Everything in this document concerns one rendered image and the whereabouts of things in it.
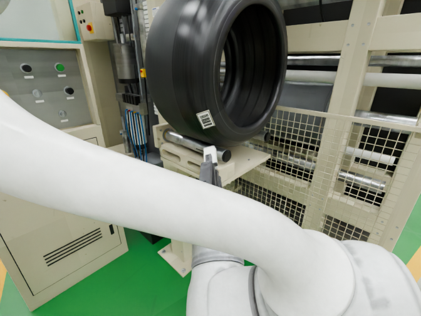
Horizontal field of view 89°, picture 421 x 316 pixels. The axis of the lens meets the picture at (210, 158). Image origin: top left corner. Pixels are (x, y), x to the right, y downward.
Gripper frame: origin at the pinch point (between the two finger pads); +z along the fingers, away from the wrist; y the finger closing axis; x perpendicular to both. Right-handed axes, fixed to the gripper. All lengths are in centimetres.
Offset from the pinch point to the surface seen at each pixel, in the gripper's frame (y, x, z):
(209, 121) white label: 0.6, 0.3, 15.6
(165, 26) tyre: -23.4, -3.5, 32.5
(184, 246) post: 85, -47, 16
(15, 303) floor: 57, -135, -9
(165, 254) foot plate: 94, -66, 17
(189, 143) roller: 14.6, -12.8, 25.1
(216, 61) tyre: -13.3, 7.7, 21.5
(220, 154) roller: 14.4, -0.9, 14.6
